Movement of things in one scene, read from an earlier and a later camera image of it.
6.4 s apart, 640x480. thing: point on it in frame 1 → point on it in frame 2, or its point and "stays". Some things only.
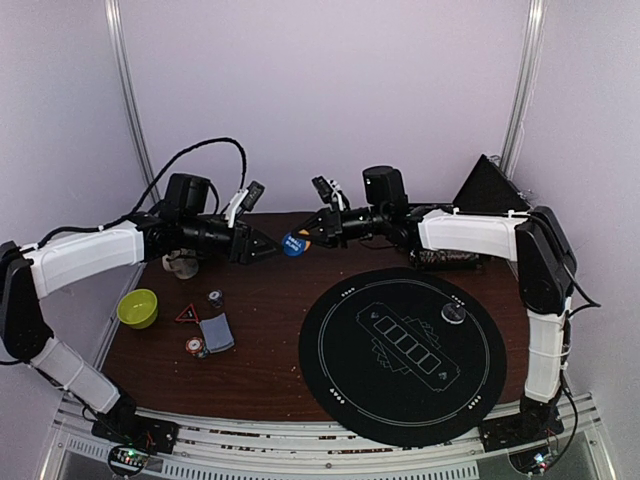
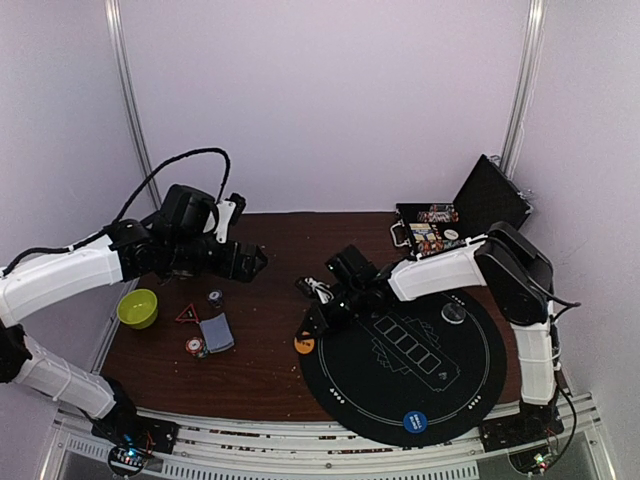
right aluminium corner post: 522,85 stays
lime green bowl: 137,308 stays
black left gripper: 242,245 → 245,272
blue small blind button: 292,246 → 415,421
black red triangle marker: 188,315 stays
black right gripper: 335,226 → 329,310
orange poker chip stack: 195,346 stays
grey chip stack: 216,298 stays
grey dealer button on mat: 453,313 stays
